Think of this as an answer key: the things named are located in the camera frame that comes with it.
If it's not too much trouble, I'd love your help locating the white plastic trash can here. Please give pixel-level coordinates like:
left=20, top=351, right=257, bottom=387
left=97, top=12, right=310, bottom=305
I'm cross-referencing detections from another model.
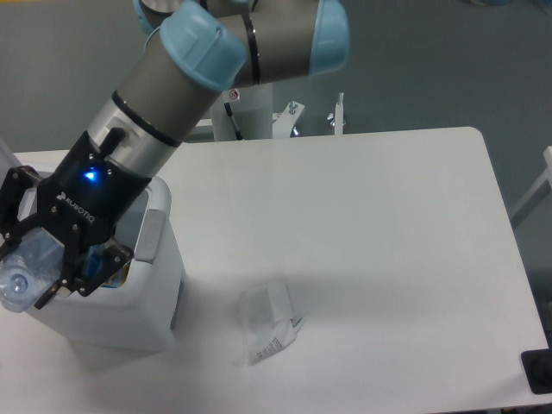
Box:
left=1, top=147, right=185, bottom=352

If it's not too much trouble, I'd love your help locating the blue yellow package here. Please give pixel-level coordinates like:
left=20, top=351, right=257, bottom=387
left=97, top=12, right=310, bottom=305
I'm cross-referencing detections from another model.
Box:
left=84, top=245, right=133, bottom=289

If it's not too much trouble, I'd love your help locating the clear plastic water bottle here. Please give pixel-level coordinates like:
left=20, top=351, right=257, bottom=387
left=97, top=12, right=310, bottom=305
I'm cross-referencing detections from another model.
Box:
left=1, top=229, right=64, bottom=313

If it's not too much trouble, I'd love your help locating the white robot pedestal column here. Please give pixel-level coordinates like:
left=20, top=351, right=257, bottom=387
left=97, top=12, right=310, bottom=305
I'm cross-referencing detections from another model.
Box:
left=210, top=83, right=273, bottom=141

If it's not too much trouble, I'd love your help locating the white metal base frame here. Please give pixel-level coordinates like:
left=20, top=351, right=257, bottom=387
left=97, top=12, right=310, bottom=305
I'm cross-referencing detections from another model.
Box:
left=189, top=92, right=348, bottom=143

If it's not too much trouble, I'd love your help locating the crumpled white plastic wrapper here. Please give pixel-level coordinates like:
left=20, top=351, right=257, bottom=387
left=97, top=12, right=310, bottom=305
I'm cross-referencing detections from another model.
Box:
left=239, top=279, right=304, bottom=365

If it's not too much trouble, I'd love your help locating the black object at table edge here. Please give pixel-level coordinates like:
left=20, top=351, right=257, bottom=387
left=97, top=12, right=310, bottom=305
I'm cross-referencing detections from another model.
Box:
left=521, top=348, right=551, bottom=395

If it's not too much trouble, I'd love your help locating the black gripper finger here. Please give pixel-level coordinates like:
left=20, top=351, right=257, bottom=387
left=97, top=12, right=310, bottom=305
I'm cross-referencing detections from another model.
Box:
left=34, top=224, right=134, bottom=310
left=1, top=166, right=47, bottom=259

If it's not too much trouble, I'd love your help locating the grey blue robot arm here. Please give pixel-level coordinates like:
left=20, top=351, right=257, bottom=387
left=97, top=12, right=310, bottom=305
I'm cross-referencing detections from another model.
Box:
left=1, top=1, right=350, bottom=313

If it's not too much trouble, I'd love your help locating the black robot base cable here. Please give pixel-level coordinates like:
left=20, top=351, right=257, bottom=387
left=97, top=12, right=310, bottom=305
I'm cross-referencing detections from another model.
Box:
left=223, top=101, right=243, bottom=141

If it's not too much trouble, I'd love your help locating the white frame at right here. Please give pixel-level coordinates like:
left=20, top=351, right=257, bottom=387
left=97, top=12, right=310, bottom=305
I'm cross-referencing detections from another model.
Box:
left=510, top=146, right=551, bottom=229

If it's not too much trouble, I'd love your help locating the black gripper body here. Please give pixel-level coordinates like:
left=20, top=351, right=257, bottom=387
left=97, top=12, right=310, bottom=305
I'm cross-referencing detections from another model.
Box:
left=37, top=129, right=151, bottom=248

